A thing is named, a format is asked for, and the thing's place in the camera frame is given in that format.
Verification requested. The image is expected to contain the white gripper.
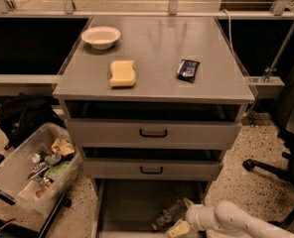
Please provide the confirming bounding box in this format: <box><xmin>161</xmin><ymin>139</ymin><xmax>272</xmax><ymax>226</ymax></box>
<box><xmin>166</xmin><ymin>197</ymin><xmax>205</xmax><ymax>238</ymax></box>

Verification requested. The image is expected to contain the clear plastic water bottle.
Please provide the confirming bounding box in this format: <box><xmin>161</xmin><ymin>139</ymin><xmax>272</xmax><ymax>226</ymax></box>
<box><xmin>152</xmin><ymin>198</ymin><xmax>186</xmax><ymax>231</ymax></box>

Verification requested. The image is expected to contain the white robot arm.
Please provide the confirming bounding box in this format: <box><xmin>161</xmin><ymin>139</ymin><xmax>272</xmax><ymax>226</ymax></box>
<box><xmin>166</xmin><ymin>198</ymin><xmax>294</xmax><ymax>238</ymax></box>

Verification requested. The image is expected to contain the bottom grey drawer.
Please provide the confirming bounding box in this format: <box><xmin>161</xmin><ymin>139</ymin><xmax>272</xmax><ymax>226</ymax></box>
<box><xmin>91</xmin><ymin>178</ymin><xmax>211</xmax><ymax>238</ymax></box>

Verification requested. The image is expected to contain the grey drawer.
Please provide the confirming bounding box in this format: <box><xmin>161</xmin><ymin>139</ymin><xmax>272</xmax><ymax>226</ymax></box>
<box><xmin>66</xmin><ymin>100</ymin><xmax>241</xmax><ymax>150</ymax></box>
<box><xmin>91</xmin><ymin>178</ymin><xmax>211</xmax><ymax>238</ymax></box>
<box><xmin>81</xmin><ymin>147</ymin><xmax>222</xmax><ymax>181</ymax></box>

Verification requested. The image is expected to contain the middle grey drawer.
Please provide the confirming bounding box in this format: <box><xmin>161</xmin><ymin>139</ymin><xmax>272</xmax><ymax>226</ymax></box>
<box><xmin>81</xmin><ymin>147</ymin><xmax>222</xmax><ymax>181</ymax></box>

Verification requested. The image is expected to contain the grey drawer cabinet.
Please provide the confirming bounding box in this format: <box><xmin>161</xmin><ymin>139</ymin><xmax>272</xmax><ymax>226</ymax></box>
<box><xmin>52</xmin><ymin>15</ymin><xmax>258</xmax><ymax>238</ymax></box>

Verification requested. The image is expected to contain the top grey drawer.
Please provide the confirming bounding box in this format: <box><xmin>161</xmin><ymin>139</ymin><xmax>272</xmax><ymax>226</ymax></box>
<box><xmin>66</xmin><ymin>100</ymin><xmax>241</xmax><ymax>150</ymax></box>

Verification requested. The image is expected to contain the green snack bag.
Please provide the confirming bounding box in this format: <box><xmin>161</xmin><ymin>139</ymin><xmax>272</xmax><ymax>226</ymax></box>
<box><xmin>44</xmin><ymin>162</ymin><xmax>70</xmax><ymax>180</ymax></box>

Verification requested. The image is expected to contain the crumpled yellow snack bag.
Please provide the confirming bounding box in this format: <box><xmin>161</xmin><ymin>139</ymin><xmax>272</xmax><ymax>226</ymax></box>
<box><xmin>51</xmin><ymin>138</ymin><xmax>75</xmax><ymax>157</ymax></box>

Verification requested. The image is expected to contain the dark blue snack packet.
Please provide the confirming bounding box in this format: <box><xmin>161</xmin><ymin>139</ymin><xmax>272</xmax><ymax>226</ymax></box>
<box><xmin>177</xmin><ymin>59</ymin><xmax>201</xmax><ymax>83</ymax></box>

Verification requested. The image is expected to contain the yellow sponge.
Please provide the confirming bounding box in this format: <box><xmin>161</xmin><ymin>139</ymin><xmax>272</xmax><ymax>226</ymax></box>
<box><xmin>109</xmin><ymin>60</ymin><xmax>136</xmax><ymax>87</ymax></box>

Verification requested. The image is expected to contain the clear plastic storage bin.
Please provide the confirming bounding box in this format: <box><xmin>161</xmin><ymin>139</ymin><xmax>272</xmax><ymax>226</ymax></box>
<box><xmin>0</xmin><ymin>123</ymin><xmax>80</xmax><ymax>216</ymax></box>

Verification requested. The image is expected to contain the metal diagonal rod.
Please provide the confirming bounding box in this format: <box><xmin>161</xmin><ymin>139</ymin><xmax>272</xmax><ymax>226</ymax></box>
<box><xmin>259</xmin><ymin>21</ymin><xmax>294</xmax><ymax>83</ymax></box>

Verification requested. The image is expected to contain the black backpack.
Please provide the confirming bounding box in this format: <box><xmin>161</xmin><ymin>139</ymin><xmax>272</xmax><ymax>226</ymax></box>
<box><xmin>0</xmin><ymin>94</ymin><xmax>66</xmax><ymax>150</ymax></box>

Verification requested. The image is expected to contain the white bowl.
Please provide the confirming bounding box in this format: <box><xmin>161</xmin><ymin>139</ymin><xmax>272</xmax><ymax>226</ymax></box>
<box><xmin>81</xmin><ymin>27</ymin><xmax>121</xmax><ymax>51</ymax></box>

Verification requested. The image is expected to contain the white cable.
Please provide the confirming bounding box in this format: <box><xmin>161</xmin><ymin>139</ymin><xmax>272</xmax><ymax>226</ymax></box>
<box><xmin>221</xmin><ymin>8</ymin><xmax>235</xmax><ymax>57</ymax></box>

